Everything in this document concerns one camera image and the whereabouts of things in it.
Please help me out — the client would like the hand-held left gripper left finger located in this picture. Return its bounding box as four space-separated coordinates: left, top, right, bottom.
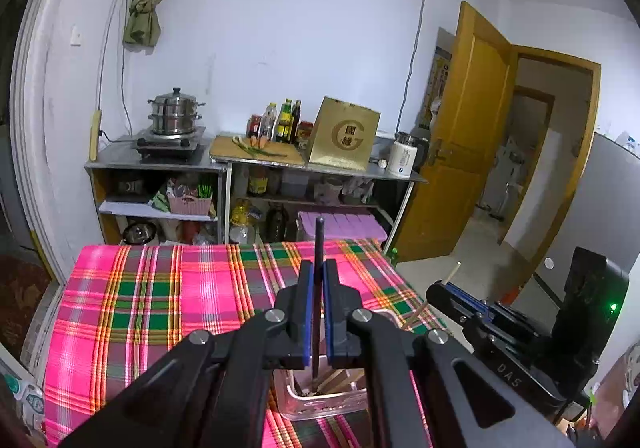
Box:
60 260 315 448

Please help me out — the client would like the grey refrigerator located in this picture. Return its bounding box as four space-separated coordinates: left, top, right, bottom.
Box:
509 130 640 359

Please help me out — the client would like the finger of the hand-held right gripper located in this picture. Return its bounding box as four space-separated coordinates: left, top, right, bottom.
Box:
441 280 502 318
424 283 482 336

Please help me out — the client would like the pink plastic utensil basket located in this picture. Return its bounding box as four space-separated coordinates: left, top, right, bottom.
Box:
272 364 373 422

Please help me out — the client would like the portable gas stove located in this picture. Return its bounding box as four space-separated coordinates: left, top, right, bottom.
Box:
132 126 207 162

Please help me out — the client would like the stainless steel steamer pot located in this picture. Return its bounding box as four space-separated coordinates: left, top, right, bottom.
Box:
147 87 206 137

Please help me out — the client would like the black cooking pot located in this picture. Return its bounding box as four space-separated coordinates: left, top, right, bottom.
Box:
122 221 159 245

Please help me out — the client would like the yellow power strip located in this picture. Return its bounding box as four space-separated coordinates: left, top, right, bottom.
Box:
89 110 104 163

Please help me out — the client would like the wooden cutting board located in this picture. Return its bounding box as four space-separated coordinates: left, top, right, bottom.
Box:
208 133 306 167

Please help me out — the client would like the pink plaid tablecloth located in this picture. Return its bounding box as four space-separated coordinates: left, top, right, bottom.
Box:
42 238 448 448

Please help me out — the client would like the dark soy sauce bottle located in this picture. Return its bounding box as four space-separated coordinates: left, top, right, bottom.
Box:
290 99 303 144

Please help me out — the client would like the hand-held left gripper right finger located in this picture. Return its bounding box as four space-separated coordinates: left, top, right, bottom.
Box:
324 259 576 448

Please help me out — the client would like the yellow-green oil bottle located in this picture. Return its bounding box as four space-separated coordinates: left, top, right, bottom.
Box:
276 98 294 143

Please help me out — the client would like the black chopstick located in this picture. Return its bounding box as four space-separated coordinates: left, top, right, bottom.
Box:
311 217 327 394

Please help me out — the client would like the white sliding door frame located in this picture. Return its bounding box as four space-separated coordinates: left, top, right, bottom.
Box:
9 0 81 284

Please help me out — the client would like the green onion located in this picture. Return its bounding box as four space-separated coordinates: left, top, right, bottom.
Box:
232 136 289 158

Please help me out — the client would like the dark glass bottle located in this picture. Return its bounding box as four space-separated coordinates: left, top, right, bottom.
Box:
265 204 290 243

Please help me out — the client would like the wall calendar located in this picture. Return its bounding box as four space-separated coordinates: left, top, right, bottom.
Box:
421 27 454 130

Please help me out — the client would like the clear bottle with red label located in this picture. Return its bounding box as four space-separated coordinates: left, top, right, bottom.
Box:
260 102 279 142

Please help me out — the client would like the small pink woven basket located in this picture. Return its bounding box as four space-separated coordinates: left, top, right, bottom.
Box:
166 194 214 217

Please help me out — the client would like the wide metal shelf table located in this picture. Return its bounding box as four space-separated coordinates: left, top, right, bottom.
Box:
210 132 429 256

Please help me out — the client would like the air conditioner pipe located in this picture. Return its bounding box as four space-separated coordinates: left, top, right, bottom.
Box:
396 0 431 135

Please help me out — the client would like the white electric kettle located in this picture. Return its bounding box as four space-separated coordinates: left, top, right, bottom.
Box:
387 130 431 178

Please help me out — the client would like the wooden door frame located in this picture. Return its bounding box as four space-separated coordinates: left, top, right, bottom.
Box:
499 45 603 290

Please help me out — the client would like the yellow wooden door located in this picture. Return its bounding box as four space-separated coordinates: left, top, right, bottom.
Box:
394 0 519 265

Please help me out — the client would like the light wooden chopstick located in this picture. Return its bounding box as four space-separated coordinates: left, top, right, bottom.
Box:
401 262 462 330

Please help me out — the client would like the small metal shelf table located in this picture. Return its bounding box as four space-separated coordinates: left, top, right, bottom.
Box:
84 142 232 247

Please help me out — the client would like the gold gift box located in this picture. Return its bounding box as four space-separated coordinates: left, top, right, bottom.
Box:
304 96 382 173

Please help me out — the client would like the purple storage box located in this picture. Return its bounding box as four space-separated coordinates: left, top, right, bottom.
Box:
297 210 389 245

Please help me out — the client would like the power strip cable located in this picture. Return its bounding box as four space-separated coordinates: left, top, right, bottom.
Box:
95 0 138 139

